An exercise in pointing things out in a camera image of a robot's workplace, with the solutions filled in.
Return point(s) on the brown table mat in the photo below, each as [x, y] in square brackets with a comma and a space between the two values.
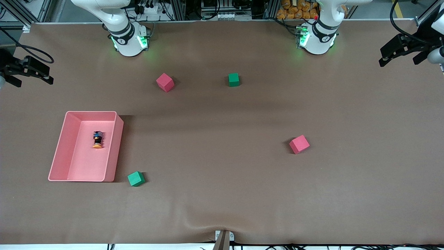
[222, 114]

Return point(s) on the white socket block black plugs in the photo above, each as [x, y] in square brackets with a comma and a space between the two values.
[149, 8]

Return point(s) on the white power strip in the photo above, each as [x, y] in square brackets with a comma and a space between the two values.
[227, 16]

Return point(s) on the orange toy pile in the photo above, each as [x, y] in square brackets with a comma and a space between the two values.
[295, 12]

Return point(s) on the pink plastic tray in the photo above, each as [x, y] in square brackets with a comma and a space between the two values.
[86, 163]

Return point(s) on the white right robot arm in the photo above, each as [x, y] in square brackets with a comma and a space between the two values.
[121, 21]

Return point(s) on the camera stand post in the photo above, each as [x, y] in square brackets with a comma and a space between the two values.
[223, 243]

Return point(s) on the aluminium corner profile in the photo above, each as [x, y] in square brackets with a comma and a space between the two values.
[418, 21]

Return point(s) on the aluminium frame bars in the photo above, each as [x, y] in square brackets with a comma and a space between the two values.
[14, 24]

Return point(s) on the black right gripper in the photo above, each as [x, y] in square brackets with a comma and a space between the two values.
[7, 64]

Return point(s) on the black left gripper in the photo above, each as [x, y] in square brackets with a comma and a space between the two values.
[415, 44]

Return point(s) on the pink foam cube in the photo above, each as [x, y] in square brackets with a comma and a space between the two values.
[299, 144]
[164, 82]

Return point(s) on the green foam cube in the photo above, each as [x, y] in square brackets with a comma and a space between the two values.
[136, 178]
[233, 79]

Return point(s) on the aluminium frame post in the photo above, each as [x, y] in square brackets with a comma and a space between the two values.
[270, 9]
[177, 10]

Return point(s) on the black equipment box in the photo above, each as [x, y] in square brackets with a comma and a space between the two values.
[215, 3]

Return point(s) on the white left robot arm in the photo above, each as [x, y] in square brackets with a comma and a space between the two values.
[322, 21]

